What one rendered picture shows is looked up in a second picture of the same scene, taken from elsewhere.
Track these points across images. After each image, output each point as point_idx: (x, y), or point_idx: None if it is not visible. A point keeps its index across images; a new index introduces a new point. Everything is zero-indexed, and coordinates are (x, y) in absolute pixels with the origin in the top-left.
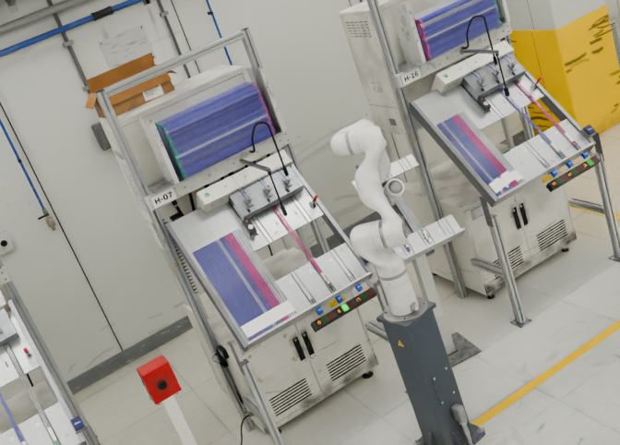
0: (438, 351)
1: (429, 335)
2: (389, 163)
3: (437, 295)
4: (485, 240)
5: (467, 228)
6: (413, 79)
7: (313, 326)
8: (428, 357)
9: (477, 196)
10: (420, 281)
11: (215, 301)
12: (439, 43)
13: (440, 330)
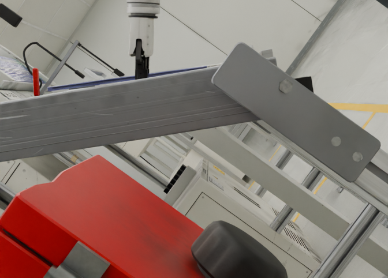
0: None
1: None
2: None
3: (314, 194)
4: (255, 212)
5: (228, 198)
6: (16, 98)
7: (298, 81)
8: None
9: (197, 176)
10: (278, 185)
11: (34, 96)
12: (11, 75)
13: (370, 237)
